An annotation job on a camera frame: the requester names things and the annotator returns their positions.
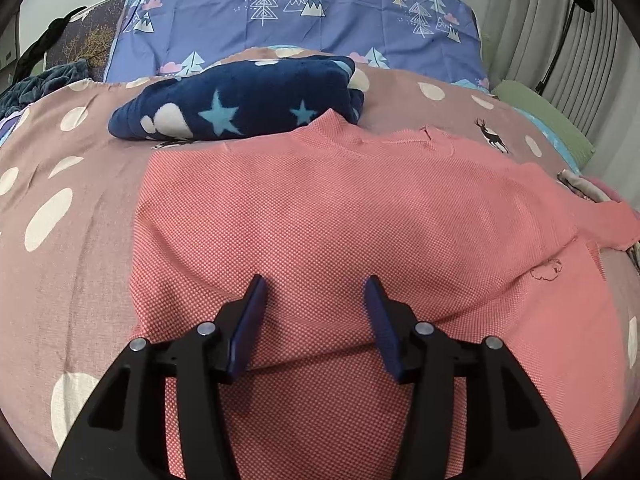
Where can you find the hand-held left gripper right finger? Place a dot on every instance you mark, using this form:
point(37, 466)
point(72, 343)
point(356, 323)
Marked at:
point(385, 332)

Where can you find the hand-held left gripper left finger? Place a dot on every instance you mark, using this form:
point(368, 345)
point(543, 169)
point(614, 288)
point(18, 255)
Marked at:
point(246, 332)

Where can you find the pink knit sweater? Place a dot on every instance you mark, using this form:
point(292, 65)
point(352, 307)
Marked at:
point(325, 210)

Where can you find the pink dotted bedsheet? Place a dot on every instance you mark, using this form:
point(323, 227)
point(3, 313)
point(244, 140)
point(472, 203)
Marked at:
point(75, 260)

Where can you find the navy star print blanket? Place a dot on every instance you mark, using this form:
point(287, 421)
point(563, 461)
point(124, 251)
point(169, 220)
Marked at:
point(240, 90)

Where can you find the green pillow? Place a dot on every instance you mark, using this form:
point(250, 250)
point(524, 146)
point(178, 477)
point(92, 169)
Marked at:
point(545, 120)

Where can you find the purple tree print pillow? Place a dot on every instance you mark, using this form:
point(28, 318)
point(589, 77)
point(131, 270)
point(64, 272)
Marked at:
point(325, 25)

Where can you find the grey-blue fleece blanket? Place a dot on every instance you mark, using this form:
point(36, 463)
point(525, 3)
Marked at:
point(45, 84)

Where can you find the dark printed panel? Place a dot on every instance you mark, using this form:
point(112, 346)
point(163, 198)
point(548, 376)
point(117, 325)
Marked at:
point(90, 42)

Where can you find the grey curtain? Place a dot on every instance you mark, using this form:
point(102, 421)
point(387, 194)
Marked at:
point(525, 20)

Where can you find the dark clothing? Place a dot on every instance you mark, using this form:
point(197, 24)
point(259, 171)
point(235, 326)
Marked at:
point(45, 40)

